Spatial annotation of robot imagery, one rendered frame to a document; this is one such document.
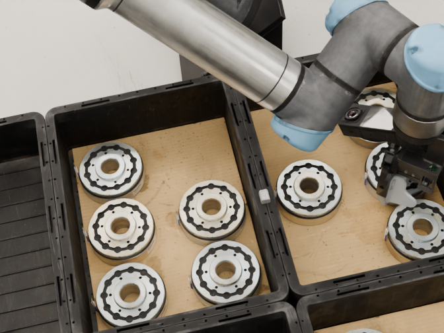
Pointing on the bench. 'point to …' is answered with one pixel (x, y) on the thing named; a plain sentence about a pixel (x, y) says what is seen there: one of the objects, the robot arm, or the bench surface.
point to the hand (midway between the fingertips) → (388, 185)
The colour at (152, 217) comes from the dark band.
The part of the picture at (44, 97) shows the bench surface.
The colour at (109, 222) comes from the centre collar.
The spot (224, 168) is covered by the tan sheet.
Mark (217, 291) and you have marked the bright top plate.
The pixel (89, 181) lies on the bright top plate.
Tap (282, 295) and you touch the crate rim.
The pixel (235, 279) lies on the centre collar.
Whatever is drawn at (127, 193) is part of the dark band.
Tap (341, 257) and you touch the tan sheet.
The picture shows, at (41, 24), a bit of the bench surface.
